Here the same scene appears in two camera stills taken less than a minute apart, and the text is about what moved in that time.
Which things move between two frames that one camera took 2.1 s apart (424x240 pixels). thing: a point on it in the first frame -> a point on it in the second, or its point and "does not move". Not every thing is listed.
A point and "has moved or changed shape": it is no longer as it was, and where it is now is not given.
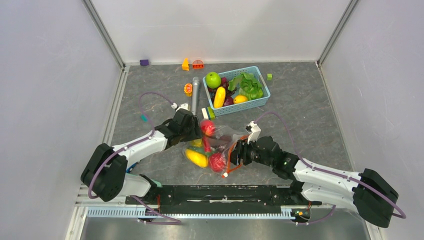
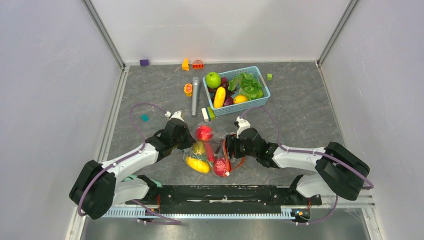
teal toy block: x=142 y=116 does not move
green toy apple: x=213 y=80 does not move
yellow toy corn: x=219 y=97 does not move
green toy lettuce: x=248 y=86 does not move
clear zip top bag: x=213 y=150 has moved or changed shape
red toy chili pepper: x=206 y=140 has moved or changed shape
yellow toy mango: x=199 y=159 -> x=199 y=165
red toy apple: x=208 y=127 has moved or changed shape
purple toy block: x=144 y=62 does not move
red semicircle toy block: x=198 y=64 does not move
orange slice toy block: x=188 y=89 does not move
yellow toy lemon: x=240 y=99 does not move
